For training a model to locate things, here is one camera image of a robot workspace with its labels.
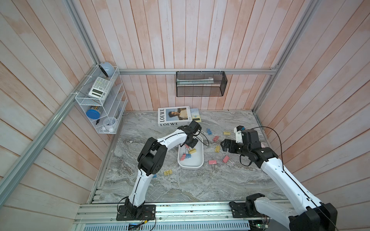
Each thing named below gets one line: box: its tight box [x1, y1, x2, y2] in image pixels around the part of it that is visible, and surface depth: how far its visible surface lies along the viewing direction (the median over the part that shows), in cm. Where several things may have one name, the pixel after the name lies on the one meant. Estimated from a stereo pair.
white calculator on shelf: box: [88, 76, 112, 101], surface depth 78 cm
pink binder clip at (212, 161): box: [208, 159, 218, 165], surface depth 92 cm
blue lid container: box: [85, 109, 101, 120], surface depth 78 cm
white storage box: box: [177, 135, 205, 170], surface depth 94 cm
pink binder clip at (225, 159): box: [222, 154, 230, 164], surface depth 94 cm
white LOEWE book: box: [157, 105, 193, 127], surface depth 114 cm
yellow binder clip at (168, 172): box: [163, 169, 173, 176], surface depth 88 cm
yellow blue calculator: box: [189, 108, 202, 123], surface depth 118 cm
